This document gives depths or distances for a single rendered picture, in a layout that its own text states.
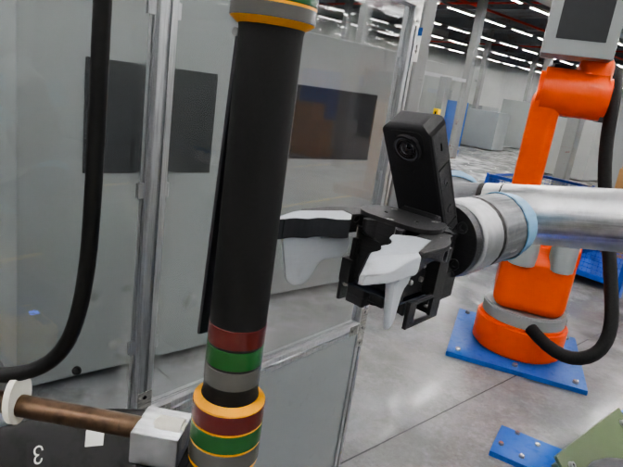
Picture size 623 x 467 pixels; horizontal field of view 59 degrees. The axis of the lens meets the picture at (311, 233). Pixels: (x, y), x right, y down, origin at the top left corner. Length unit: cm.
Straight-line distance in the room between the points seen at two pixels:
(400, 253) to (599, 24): 382
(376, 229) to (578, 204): 33
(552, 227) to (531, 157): 357
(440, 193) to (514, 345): 383
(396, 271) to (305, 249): 10
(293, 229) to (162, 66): 74
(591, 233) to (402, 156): 32
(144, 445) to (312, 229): 19
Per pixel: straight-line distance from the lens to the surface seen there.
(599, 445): 113
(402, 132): 44
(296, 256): 43
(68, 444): 59
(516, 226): 59
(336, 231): 43
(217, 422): 34
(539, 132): 425
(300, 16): 28
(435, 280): 46
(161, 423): 37
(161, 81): 111
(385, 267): 35
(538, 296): 422
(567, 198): 72
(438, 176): 45
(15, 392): 40
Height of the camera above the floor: 176
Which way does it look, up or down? 15 degrees down
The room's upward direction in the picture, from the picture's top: 8 degrees clockwise
